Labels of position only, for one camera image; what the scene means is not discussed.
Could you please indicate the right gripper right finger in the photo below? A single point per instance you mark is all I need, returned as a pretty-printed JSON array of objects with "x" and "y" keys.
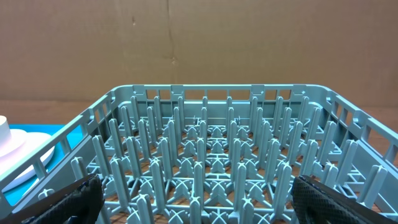
[{"x": 316, "y": 203}]

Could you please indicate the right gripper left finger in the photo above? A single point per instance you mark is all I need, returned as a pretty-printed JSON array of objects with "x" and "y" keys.
[{"x": 79, "y": 203}]

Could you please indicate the grey plastic dish rack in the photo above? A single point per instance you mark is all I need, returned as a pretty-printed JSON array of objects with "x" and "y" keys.
[{"x": 214, "y": 153}]

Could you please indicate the cream plastic cup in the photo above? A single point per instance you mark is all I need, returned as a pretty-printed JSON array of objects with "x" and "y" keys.
[{"x": 3, "y": 127}]

